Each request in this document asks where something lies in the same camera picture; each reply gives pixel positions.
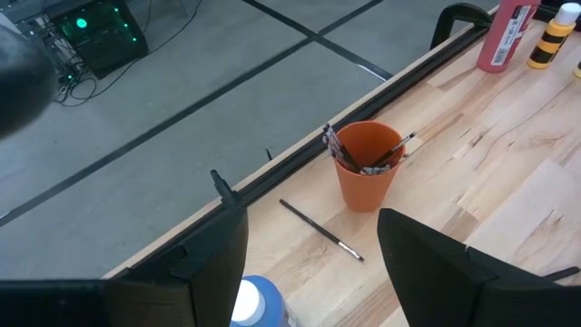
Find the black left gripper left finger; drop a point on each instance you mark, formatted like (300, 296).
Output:
(159, 304)

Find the black table clamp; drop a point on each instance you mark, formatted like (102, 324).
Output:
(454, 11)
(224, 191)

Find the orange-red plastic cup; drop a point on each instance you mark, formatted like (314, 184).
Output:
(363, 191)

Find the large blue paint bottle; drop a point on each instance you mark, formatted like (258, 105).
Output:
(268, 304)

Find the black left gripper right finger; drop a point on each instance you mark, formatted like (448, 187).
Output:
(436, 290)

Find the black computer tower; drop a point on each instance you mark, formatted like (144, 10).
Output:
(104, 41)

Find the large red paint bottle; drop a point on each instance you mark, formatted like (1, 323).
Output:
(504, 36)

